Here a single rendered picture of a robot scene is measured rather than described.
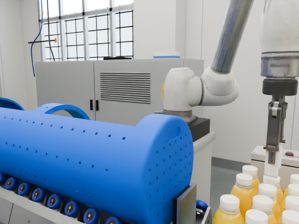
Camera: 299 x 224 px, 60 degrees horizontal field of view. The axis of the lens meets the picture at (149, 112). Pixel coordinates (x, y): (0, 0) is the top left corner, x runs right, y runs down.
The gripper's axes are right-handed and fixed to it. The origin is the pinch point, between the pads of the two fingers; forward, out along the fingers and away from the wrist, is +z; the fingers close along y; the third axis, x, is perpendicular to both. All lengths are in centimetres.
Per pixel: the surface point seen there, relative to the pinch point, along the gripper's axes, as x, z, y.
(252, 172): -4.9, 5.0, -2.0
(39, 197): -61, 16, 24
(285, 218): 4.6, 4.5, 18.3
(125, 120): -157, 31, -143
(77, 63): -225, -29, -144
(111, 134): -32.9, -7.1, 22.8
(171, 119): -21.5, -10.4, 13.7
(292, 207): 5.2, 5.4, 11.8
